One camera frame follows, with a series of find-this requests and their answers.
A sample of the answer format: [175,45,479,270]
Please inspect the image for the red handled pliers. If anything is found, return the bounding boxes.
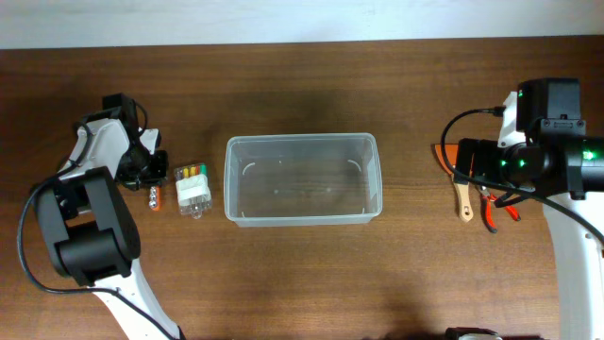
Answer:
[476,185,521,234]

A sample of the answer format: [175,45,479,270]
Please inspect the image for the orange scraper wooden handle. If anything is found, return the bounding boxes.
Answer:
[432,144,474,222]

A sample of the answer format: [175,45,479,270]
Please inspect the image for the clear case coloured bits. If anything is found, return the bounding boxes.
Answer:
[174,162,212,219]

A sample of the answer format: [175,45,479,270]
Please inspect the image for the orange socket bit rail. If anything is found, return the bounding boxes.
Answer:
[148,186,161,212]

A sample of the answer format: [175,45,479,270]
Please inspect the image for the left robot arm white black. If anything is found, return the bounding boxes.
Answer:
[25,93,184,339]

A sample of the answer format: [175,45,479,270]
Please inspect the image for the clear plastic container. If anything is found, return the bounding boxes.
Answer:
[223,132,383,228]

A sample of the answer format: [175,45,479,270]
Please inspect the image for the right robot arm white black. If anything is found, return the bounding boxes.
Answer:
[445,77,603,339]

